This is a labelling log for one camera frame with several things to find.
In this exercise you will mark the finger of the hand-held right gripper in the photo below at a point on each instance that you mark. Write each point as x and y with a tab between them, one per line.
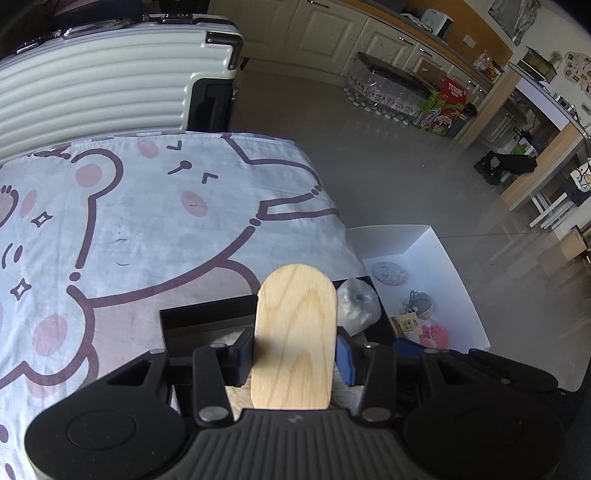
531	381

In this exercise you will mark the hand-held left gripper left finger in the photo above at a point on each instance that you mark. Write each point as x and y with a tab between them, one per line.
244	360

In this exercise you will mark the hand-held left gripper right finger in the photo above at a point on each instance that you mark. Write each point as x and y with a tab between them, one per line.
346	362

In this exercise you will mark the oval wooden box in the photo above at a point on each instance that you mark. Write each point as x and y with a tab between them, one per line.
295	332

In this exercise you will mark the black cardboard box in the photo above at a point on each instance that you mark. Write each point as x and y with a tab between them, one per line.
203	318

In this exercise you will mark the plastic film roll orange tape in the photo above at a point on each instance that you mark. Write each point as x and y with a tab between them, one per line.
358	304

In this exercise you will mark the small yellow card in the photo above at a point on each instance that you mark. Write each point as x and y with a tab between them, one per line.
407	326

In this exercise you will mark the grey blue plush charm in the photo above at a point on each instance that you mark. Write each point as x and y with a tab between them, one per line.
420	304

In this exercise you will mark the pink knitted piece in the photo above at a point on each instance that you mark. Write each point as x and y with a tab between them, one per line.
436	336

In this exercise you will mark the grey knitted piece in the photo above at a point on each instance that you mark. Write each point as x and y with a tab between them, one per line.
390	273

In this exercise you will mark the white cardboard box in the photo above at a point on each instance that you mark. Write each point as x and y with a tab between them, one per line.
429	249

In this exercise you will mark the small cardboard box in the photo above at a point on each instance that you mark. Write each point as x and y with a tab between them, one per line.
575	244

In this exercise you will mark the bear printed blanket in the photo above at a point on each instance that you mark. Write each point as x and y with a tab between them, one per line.
138	230

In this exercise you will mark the wooden table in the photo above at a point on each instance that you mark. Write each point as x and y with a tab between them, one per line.
540	170

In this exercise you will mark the black machine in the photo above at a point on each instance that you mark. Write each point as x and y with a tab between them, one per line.
508	166

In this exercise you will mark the green printed carton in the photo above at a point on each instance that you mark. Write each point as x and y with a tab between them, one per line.
438	117

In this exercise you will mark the red carton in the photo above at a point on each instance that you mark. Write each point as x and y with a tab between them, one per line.
455	92

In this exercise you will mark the white ribbed suitcase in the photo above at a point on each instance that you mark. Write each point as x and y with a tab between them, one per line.
92	83

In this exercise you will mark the glass tank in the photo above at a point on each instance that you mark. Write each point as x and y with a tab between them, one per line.
538	62

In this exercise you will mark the cream kitchen cabinets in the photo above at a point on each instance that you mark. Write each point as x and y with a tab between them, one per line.
323	32

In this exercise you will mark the white countertop appliance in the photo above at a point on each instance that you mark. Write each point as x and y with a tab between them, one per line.
438	23

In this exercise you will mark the silver foil sheet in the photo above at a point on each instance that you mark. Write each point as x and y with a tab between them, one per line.
512	18

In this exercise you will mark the dark seat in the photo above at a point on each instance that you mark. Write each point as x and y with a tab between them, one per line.
101	11

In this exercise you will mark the white stool frame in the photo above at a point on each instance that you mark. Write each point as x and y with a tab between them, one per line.
549	207

